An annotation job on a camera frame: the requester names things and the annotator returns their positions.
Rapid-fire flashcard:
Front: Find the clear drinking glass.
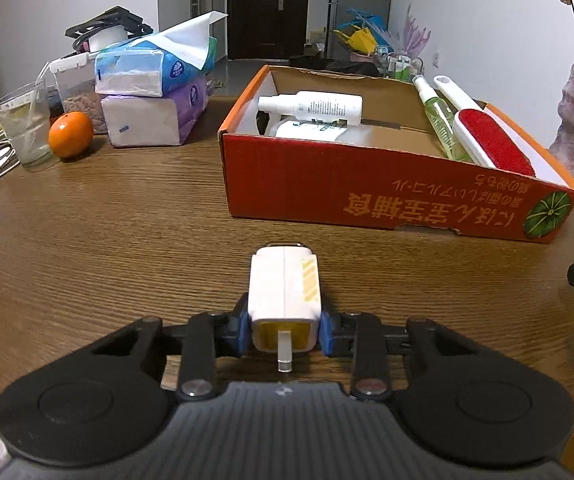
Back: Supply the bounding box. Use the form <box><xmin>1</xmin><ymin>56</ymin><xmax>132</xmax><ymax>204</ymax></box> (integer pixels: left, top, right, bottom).
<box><xmin>0</xmin><ymin>79</ymin><xmax>52</xmax><ymax>166</ymax></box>

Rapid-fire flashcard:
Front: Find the blue tissue pack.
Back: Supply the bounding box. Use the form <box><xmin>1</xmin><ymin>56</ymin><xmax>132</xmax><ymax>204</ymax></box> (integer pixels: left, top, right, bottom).
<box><xmin>95</xmin><ymin>11</ymin><xmax>226</xmax><ymax>98</ymax></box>

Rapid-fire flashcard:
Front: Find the dark wooden door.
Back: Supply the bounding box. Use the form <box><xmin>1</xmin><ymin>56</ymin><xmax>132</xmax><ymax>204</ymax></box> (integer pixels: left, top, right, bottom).
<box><xmin>227</xmin><ymin>0</ymin><xmax>309</xmax><ymax>60</ymax></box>

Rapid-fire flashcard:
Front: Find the small white yellow container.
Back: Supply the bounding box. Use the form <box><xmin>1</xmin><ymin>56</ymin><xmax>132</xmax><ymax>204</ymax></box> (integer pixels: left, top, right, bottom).
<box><xmin>247</xmin><ymin>243</ymin><xmax>322</xmax><ymax>374</ymax></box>

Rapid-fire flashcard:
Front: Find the wire rack with bottles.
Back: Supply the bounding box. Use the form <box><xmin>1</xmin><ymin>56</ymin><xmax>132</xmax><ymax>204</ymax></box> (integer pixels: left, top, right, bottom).
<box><xmin>373</xmin><ymin>44</ymin><xmax>424</xmax><ymax>82</ymax></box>

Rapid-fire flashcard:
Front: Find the yellow bag on floor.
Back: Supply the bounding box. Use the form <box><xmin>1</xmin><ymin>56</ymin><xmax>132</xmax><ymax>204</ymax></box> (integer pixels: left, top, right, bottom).
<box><xmin>334</xmin><ymin>25</ymin><xmax>377</xmax><ymax>55</ymax></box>

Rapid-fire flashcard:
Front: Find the orange fruit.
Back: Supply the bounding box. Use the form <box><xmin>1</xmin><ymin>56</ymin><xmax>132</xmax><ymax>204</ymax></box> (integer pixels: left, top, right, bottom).
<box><xmin>48</xmin><ymin>112</ymin><xmax>94</xmax><ymax>159</ymax></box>

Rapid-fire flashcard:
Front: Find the purple tissue pack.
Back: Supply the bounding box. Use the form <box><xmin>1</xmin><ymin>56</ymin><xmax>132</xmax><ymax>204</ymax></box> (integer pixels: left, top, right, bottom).
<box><xmin>101</xmin><ymin>76</ymin><xmax>208</xmax><ymax>148</ymax></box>

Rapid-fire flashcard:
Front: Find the clear plastic storage box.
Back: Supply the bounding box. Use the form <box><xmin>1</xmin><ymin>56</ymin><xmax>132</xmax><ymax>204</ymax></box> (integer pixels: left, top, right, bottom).
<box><xmin>48</xmin><ymin>52</ymin><xmax>107</xmax><ymax>134</ymax></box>

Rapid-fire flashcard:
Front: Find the black item on stack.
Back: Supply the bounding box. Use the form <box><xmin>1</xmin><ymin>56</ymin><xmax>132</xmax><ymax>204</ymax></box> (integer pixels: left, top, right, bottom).
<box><xmin>65</xmin><ymin>6</ymin><xmax>153</xmax><ymax>53</ymax></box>

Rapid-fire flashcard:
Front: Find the green spray bottle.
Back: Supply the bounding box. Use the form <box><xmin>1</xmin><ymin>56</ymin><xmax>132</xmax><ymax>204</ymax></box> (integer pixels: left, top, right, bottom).
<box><xmin>413</xmin><ymin>75</ymin><xmax>471</xmax><ymax>162</ymax></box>

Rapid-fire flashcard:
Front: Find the white jar in box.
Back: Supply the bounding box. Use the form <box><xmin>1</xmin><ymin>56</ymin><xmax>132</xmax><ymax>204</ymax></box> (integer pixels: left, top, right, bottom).
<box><xmin>264</xmin><ymin>117</ymin><xmax>374</xmax><ymax>145</ymax></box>

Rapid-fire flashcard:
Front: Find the red white lint brush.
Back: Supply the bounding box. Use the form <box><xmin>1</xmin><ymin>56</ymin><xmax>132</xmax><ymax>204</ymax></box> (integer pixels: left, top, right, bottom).
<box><xmin>433</xmin><ymin>75</ymin><xmax>535</xmax><ymax>177</ymax></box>

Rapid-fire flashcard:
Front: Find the white spray bottle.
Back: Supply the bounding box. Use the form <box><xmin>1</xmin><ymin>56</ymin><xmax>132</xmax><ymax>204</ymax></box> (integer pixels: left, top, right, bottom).
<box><xmin>258</xmin><ymin>91</ymin><xmax>363</xmax><ymax>126</ymax></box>

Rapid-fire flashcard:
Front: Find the red cardboard pumpkin box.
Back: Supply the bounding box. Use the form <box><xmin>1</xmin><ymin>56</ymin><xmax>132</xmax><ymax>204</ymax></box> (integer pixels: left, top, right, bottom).
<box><xmin>219</xmin><ymin>66</ymin><xmax>574</xmax><ymax>243</ymax></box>

